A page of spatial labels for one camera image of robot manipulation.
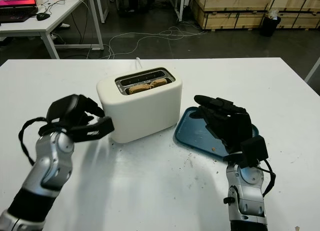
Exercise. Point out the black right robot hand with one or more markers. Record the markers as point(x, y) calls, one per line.
point(232, 126)

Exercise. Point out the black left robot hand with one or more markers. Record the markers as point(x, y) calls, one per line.
point(67, 111)

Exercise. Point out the brown bread slice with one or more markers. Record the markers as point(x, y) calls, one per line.
point(142, 88)

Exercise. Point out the teal plastic tray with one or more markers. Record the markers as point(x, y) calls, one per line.
point(195, 136)

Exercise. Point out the cream white toaster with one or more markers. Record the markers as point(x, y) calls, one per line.
point(145, 116)

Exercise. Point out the white shoe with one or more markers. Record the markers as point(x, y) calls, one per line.
point(65, 25)

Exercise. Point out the white office desk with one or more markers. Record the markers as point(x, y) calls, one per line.
point(57, 18)

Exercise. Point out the white table leg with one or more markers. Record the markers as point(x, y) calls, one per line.
point(312, 72)

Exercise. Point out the black computer mouse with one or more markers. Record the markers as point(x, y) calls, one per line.
point(43, 16)

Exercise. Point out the black trash bin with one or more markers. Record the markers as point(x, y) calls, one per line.
point(270, 24)

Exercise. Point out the wooden crates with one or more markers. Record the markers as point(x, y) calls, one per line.
point(237, 11)

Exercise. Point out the black laptop with red screen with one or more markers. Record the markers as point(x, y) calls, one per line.
point(15, 6)

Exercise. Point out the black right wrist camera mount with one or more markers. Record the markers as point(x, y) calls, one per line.
point(255, 151)

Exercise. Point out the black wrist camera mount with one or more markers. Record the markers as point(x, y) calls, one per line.
point(95, 131)
point(255, 151)

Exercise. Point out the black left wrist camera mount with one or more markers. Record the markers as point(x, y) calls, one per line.
point(95, 131)

